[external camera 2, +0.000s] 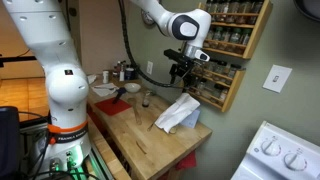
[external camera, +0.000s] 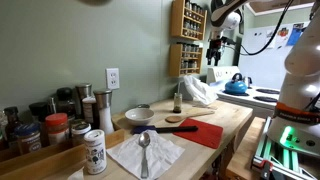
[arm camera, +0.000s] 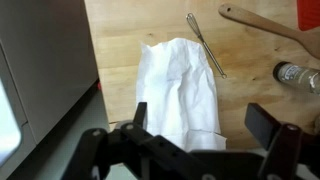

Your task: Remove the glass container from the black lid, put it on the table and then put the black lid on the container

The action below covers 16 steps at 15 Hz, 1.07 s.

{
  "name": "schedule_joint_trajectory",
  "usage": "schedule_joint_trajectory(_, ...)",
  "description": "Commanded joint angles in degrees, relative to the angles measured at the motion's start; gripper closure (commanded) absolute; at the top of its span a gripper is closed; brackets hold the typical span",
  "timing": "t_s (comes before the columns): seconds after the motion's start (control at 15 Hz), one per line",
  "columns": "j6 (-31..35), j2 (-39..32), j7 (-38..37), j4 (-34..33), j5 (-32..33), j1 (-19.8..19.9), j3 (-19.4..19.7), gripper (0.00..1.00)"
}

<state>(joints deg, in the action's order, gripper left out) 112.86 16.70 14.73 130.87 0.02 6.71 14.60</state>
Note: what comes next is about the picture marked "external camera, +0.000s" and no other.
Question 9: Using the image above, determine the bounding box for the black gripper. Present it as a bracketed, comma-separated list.
[205, 37, 224, 67]

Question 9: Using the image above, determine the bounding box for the small glass spice jar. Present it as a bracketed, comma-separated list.
[173, 92, 183, 110]

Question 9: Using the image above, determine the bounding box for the white lid spice jar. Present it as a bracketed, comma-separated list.
[70, 122, 92, 147]

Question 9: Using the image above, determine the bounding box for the red lid spice jar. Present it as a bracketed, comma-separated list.
[44, 112, 70, 146]

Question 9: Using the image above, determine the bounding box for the blue lid spice jar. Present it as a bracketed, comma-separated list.
[14, 123, 43, 156]

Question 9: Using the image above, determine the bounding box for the white crumpled cloth towel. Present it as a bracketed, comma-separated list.
[182, 75, 219, 107]

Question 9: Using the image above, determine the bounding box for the blue kettle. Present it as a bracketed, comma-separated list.
[224, 72, 249, 95]

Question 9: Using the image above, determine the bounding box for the small steel cup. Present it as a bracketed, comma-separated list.
[243, 76, 254, 89]

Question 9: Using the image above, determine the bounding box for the white electric stove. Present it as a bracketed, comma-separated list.
[205, 65, 282, 119]

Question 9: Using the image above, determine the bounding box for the white refrigerator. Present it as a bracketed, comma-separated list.
[238, 21, 311, 90]

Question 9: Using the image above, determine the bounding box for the wooden cutting board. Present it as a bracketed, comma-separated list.
[165, 110, 216, 124]

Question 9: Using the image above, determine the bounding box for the red silicone mat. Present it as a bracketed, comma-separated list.
[172, 118, 224, 150]

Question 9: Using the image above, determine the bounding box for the picture with red print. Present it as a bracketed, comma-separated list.
[274, 27, 290, 49]

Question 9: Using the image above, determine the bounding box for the black spatula with blue head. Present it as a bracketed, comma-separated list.
[132, 124, 199, 135]

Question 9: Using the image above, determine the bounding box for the blue paper sheet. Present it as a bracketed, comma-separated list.
[286, 23, 305, 47]

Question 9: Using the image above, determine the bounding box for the white ceramic bowl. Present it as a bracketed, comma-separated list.
[124, 107, 156, 126]

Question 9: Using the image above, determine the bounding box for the white paper napkin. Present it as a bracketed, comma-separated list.
[106, 129, 186, 180]

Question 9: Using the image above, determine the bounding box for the metal spoon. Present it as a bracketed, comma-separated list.
[138, 131, 152, 179]

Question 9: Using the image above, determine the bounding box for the steel grinder with white base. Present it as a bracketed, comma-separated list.
[93, 88, 115, 136]

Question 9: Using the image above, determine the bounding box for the tall steel grinder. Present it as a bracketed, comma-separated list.
[74, 82, 93, 119]

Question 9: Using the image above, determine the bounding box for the white labelled spice bottle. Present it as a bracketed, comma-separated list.
[82, 95, 98, 125]

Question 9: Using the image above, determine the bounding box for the white printed spice shaker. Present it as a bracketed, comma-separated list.
[83, 129, 108, 176]

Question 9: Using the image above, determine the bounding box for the dark bottle with round cap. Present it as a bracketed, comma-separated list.
[55, 87, 77, 121]

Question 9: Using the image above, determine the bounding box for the black cap spice bottle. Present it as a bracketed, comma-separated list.
[28, 101, 51, 148]

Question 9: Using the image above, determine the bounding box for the wooden tray box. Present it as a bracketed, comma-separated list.
[0, 129, 126, 180]

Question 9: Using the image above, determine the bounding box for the small dark sauce bottle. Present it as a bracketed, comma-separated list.
[3, 106, 22, 148]

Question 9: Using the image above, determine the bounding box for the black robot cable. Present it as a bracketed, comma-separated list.
[229, 0, 296, 57]

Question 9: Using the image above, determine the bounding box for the white wall power outlet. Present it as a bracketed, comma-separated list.
[105, 67, 121, 91]

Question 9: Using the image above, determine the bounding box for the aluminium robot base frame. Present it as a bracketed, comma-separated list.
[250, 116, 320, 180]

